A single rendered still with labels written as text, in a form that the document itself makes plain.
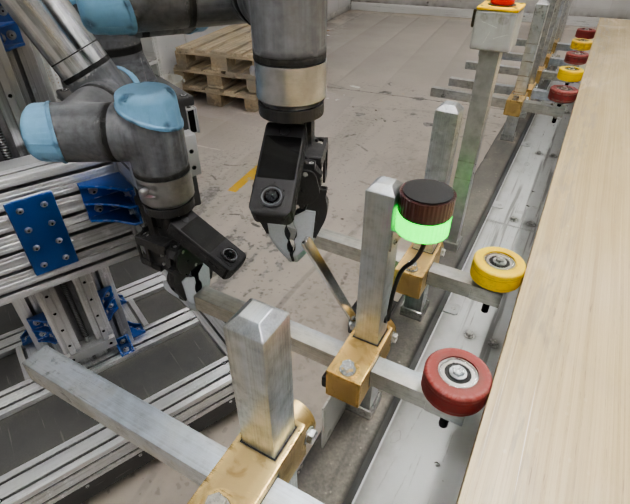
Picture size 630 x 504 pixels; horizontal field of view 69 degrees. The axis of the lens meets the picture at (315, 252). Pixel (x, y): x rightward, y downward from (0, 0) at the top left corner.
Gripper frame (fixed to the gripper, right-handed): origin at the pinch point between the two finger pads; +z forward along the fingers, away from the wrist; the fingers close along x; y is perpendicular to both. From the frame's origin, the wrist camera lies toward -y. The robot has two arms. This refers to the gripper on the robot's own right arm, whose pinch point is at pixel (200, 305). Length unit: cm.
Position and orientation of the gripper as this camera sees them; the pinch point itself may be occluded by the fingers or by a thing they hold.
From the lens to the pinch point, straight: 79.2
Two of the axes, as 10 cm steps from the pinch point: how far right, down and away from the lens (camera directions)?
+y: -8.8, -2.9, 3.8
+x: -4.8, 5.2, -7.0
